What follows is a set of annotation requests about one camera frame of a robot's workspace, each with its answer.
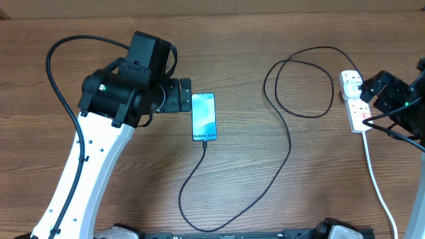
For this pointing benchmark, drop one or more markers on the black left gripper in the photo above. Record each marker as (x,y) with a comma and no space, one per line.
(172,103)

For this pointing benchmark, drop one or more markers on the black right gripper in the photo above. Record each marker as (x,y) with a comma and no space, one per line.
(388,90)

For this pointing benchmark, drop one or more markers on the blue Galaxy smartphone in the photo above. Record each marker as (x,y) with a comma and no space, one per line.
(204,117)

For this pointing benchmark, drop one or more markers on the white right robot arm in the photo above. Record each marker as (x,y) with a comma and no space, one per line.
(405,127)

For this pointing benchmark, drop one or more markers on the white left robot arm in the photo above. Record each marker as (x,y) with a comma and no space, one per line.
(113,100)

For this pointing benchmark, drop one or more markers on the white charger plug adapter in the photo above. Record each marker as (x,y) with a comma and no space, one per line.
(351,90)

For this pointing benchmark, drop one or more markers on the white power strip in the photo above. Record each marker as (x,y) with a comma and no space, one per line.
(357,110)

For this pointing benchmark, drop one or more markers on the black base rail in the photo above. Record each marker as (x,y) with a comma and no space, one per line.
(225,235)

